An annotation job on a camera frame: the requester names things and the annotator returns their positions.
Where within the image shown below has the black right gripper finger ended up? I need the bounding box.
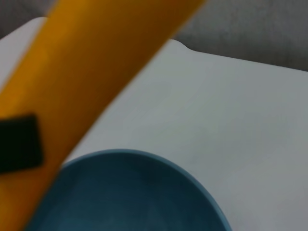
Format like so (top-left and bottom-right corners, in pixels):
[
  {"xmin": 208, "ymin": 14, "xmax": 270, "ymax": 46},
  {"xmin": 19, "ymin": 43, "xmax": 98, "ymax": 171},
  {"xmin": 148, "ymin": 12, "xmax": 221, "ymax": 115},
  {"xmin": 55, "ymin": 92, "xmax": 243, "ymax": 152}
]
[{"xmin": 0, "ymin": 114, "xmax": 45, "ymax": 173}]

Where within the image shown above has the blue plastic bowl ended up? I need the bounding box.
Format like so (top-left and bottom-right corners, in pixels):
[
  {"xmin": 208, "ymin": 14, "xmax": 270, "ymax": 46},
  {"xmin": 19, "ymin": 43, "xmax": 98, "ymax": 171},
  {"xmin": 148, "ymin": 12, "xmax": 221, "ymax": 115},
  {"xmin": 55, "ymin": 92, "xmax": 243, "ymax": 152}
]
[{"xmin": 25, "ymin": 148, "xmax": 233, "ymax": 231}]

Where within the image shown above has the yellow banana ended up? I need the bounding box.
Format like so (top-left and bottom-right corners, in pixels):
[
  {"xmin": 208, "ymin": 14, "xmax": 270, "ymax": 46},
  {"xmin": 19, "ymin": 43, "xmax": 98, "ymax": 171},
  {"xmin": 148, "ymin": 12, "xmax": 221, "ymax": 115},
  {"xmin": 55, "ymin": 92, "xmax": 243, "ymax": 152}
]
[{"xmin": 0, "ymin": 0, "xmax": 207, "ymax": 231}]

